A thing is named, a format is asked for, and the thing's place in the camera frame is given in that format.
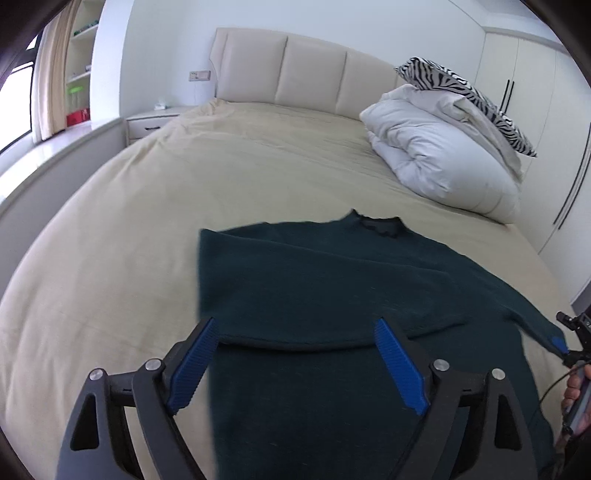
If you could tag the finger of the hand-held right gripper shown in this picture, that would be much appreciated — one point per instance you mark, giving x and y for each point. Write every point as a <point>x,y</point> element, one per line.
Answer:
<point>557,344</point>
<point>567,321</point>

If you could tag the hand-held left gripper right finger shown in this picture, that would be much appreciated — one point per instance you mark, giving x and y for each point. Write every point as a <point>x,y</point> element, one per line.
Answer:
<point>399,364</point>

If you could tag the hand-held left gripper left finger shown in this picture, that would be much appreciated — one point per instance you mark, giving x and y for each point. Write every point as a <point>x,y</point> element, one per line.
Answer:
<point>194,364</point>

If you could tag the dark green sweater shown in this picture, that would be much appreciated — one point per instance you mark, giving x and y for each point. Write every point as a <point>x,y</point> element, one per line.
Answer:
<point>323,286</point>

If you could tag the person's right hand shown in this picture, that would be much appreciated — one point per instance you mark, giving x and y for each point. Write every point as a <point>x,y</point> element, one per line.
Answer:
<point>572,387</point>

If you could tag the bed with beige sheet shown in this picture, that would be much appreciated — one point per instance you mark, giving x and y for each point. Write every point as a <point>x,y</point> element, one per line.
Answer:
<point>184,184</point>

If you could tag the white wardrobe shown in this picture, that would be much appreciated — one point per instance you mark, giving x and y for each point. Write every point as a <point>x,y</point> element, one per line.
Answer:
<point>545,115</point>

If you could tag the white folded duvet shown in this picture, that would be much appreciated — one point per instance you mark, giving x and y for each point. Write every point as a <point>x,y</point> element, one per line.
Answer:
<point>438,152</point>

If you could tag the white nightstand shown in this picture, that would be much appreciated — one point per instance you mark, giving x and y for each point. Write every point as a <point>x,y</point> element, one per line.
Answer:
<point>147,122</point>

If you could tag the white window ledge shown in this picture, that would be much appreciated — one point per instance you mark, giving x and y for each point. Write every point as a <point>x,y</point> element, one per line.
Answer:
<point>51,157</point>

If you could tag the tissue box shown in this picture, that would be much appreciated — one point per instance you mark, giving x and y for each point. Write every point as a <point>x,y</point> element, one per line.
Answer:
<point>159,105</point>

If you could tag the zebra print pillow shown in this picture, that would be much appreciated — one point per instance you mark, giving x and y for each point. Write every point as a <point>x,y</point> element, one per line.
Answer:
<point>443,78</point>

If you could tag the red box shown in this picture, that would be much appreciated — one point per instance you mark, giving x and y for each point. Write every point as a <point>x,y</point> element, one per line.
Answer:
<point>77,117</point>

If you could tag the green container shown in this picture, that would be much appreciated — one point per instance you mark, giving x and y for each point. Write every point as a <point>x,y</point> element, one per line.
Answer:
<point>77,90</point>

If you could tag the cream padded headboard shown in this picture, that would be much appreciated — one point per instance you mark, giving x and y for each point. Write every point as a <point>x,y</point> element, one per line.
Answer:
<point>314,69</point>

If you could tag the window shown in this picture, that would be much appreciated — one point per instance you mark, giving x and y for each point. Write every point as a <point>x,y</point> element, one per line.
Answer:
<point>16,106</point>

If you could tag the beige curtain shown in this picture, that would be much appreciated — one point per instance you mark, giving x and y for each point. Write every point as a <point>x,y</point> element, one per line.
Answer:
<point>53,69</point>

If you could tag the wall switch panel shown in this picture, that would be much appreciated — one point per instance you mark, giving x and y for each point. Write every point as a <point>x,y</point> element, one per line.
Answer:
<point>199,75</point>

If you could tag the white wall shelf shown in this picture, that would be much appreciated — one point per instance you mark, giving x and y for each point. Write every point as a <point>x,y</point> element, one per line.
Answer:
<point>83,60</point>

